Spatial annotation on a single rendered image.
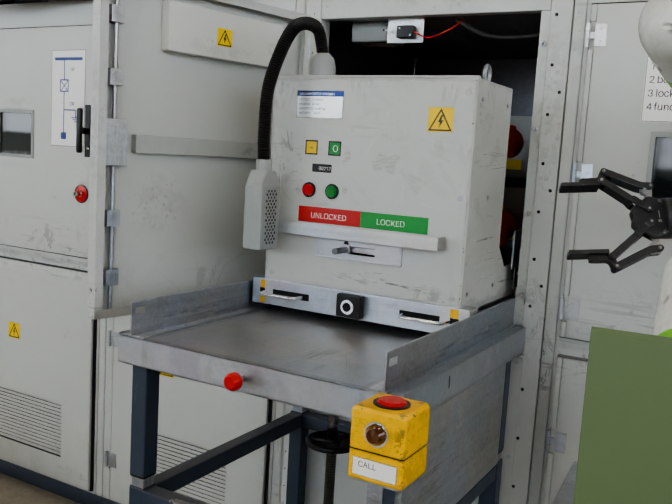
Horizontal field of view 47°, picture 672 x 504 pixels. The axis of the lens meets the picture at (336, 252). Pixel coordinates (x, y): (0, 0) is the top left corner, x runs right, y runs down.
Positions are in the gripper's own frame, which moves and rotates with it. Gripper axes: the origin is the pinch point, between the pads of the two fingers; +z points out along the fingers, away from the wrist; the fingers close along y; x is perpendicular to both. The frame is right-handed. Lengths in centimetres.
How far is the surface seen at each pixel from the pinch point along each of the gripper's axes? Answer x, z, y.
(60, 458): -130, 147, -25
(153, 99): -11, 86, 37
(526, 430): -56, 2, -29
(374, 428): 33, 35, -43
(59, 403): -121, 146, -8
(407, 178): -12.7, 29.3, 16.4
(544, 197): -29.1, -2.0, 19.2
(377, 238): -17.1, 35.9, 4.7
